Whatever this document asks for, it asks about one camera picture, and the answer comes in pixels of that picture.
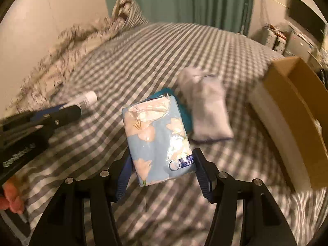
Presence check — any white tube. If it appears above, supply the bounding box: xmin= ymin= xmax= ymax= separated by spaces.
xmin=61 ymin=91 xmax=98 ymax=110

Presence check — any blue floral tissue pack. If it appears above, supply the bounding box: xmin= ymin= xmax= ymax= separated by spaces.
xmin=122 ymin=95 xmax=196 ymax=187

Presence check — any white cloth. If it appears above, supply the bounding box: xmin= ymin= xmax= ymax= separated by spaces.
xmin=178 ymin=67 xmax=234 ymax=142

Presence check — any person's left hand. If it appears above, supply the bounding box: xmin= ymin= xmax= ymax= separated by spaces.
xmin=0 ymin=176 xmax=24 ymax=214

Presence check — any floral patterned blanket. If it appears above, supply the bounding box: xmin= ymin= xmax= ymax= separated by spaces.
xmin=1 ymin=17 xmax=126 ymax=117

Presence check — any grey checkered bed sheet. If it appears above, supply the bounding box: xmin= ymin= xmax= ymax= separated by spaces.
xmin=20 ymin=23 xmax=327 ymax=245

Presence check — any checkered pillow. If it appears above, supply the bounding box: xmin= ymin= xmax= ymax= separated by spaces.
xmin=111 ymin=0 xmax=148 ymax=32

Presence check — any teal cloth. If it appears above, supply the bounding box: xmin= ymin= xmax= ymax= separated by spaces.
xmin=147 ymin=88 xmax=193 ymax=134

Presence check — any brown cardboard box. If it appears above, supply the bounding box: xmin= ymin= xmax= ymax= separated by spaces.
xmin=248 ymin=57 xmax=327 ymax=192

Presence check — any grey mini fridge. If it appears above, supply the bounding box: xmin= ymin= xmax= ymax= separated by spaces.
xmin=283 ymin=32 xmax=316 ymax=63

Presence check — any white suitcase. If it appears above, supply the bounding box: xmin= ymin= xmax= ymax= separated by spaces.
xmin=260 ymin=27 xmax=287 ymax=55

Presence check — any green curtain large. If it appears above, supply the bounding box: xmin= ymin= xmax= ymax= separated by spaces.
xmin=102 ymin=0 xmax=256 ymax=35

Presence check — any black wall television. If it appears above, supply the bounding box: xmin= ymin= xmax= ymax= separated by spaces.
xmin=285 ymin=0 xmax=326 ymax=44

